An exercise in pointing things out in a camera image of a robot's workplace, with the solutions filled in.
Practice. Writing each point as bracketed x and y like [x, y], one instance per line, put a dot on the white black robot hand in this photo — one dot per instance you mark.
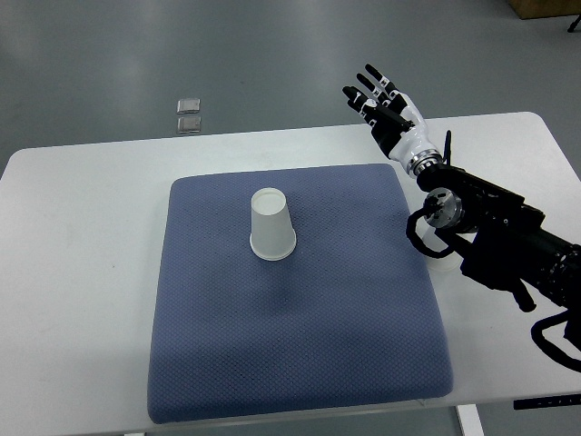
[396, 124]

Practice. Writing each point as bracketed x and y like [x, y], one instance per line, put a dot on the white paper cup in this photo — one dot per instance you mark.
[445, 264]
[272, 235]

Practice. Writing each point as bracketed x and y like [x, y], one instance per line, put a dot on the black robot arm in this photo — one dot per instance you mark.
[502, 245]

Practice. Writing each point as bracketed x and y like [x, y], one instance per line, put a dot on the white paper cup on cushion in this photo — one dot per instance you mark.
[272, 235]

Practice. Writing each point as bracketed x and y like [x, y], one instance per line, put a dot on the brown cardboard box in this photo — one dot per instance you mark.
[534, 9]

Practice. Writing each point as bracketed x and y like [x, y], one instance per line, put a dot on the blue grey cushion mat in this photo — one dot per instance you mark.
[349, 318]

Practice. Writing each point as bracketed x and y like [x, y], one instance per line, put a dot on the black tripod leg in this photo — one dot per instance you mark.
[574, 24]

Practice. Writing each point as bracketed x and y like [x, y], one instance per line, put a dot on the upper metal floor plate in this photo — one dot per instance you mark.
[188, 106]

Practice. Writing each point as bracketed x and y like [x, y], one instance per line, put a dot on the metal floor plate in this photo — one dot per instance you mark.
[189, 124]
[188, 106]

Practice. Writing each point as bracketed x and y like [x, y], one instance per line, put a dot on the lower metal floor plate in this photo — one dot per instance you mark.
[189, 124]

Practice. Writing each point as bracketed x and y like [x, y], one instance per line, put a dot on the white table leg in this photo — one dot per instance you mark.
[469, 420]

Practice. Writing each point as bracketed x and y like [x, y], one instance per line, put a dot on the black desk control panel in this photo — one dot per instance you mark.
[547, 402]

